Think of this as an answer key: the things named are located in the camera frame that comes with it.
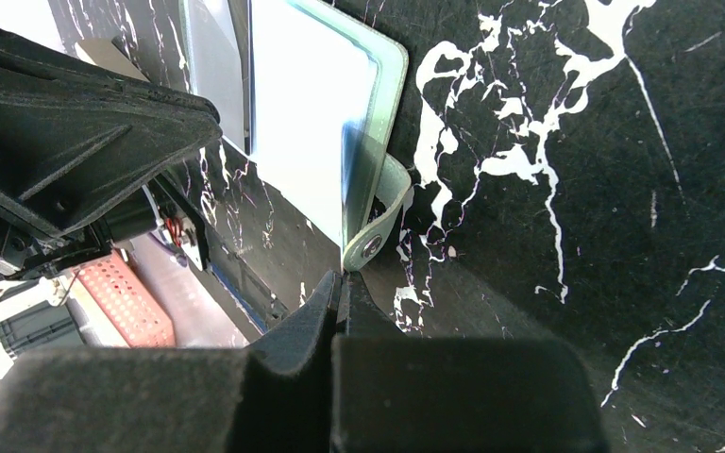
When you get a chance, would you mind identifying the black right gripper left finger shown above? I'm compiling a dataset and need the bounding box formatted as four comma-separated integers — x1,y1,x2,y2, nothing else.
0,272,341,452

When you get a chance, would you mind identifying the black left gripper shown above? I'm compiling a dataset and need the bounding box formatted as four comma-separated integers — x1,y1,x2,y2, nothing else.
0,28,221,282

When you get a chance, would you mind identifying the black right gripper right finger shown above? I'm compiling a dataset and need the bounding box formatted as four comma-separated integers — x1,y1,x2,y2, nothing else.
329,273,610,452

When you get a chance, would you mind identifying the mint green card holder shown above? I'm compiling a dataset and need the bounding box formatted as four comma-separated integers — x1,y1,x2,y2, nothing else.
179,1,411,272

